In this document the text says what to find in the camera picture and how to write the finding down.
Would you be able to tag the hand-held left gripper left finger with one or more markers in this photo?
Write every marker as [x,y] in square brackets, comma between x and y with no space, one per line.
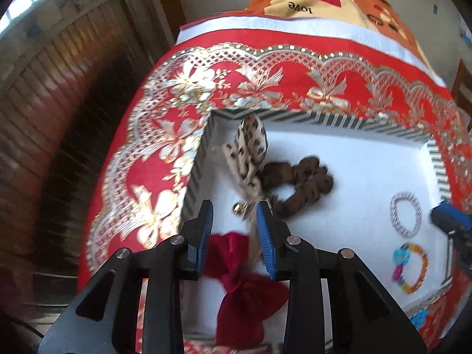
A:
[204,228]

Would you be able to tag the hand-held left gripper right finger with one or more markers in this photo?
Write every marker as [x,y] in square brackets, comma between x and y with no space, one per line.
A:
[265,239]

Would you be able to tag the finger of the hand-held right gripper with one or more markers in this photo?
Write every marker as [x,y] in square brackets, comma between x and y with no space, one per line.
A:
[448,214]

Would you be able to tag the red satin hair bow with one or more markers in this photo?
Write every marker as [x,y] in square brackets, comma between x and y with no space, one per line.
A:
[243,295]

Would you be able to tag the brown hair scrunchie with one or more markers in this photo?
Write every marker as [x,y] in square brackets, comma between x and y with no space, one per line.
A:
[313,184]

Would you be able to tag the leopard print hair bow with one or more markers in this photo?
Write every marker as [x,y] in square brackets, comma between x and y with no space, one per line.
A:
[250,140]

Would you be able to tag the striped edge white tray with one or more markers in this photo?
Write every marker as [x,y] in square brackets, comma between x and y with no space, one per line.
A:
[350,177]

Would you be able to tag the red gold floral tablecloth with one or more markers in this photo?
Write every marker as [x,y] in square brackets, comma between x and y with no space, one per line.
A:
[121,177]

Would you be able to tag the wooden chair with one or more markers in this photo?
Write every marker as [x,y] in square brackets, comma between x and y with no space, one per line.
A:
[461,81]

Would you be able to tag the wooden slatted window panel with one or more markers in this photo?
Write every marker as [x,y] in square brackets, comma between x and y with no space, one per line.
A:
[55,118]

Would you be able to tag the printed orange blanket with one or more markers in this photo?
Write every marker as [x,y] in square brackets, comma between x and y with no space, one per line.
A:
[354,11]

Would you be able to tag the brown wooden door frame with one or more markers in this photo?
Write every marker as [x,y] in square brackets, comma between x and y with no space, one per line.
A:
[166,3]

